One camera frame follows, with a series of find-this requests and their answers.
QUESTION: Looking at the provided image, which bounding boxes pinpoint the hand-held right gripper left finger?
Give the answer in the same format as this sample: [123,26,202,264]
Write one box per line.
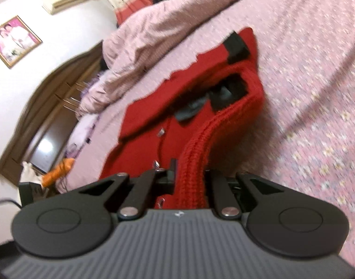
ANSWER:
[78,158,178,219]

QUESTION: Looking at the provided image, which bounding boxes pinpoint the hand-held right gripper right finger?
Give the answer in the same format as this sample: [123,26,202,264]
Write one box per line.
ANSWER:
[204,169,285,219]

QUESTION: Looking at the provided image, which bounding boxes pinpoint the red knit sweater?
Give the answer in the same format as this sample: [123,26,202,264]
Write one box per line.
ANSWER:
[99,27,266,210]

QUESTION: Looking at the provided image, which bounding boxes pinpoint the orange plush toy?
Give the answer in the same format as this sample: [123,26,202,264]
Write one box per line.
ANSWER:
[42,157,76,187]

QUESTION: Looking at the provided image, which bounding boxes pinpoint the black box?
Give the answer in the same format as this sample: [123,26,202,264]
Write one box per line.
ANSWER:
[18,181,66,207]

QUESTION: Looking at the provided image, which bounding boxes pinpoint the pink floral duvet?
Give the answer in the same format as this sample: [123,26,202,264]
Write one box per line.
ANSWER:
[77,0,281,115]

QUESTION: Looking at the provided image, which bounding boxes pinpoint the wooden headboard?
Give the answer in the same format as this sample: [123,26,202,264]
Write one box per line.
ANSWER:
[0,41,108,186]

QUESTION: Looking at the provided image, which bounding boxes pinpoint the pink floral bed sheet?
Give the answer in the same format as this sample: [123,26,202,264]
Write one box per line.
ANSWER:
[61,0,355,269]

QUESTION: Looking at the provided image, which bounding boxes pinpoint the cream air conditioner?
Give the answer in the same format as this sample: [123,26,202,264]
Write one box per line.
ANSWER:
[42,0,90,16]

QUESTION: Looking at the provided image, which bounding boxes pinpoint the black cable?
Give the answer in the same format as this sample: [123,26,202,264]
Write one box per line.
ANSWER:
[0,198,22,210]

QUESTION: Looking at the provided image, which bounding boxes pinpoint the framed wall photo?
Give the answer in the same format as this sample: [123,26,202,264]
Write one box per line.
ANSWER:
[0,15,43,69]

